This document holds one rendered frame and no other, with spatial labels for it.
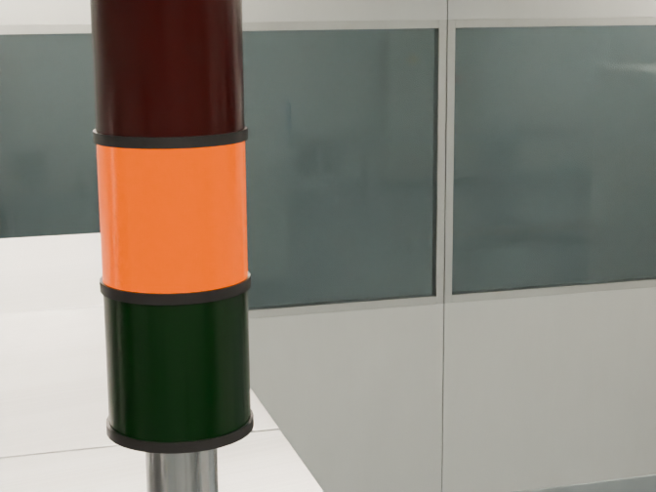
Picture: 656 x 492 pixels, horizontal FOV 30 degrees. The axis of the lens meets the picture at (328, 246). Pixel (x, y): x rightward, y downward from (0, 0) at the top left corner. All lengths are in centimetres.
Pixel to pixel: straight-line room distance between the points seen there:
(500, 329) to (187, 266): 518
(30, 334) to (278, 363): 434
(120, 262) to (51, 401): 39
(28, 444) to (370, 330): 466
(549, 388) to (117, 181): 538
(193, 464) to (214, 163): 10
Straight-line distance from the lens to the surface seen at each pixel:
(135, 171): 39
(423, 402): 552
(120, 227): 40
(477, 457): 571
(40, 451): 70
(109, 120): 39
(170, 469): 43
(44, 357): 88
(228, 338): 40
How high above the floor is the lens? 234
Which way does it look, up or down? 11 degrees down
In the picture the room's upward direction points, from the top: straight up
